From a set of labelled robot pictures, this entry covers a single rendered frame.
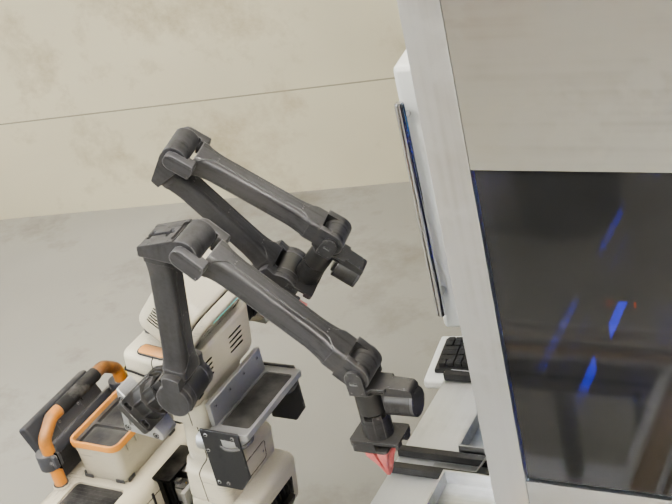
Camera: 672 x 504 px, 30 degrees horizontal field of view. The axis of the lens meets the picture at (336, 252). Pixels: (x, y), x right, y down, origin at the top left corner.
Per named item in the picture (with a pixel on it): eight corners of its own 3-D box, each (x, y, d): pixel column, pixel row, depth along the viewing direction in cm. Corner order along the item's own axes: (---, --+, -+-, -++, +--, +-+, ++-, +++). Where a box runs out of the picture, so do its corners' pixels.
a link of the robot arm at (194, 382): (160, 372, 260) (147, 389, 256) (184, 352, 253) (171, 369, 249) (193, 402, 261) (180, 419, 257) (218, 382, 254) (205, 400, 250)
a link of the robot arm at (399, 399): (359, 342, 233) (341, 372, 227) (416, 346, 228) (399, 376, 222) (374, 392, 239) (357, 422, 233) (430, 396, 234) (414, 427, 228)
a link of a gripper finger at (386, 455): (394, 485, 238) (384, 446, 234) (360, 481, 242) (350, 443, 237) (407, 462, 244) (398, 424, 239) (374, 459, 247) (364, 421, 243)
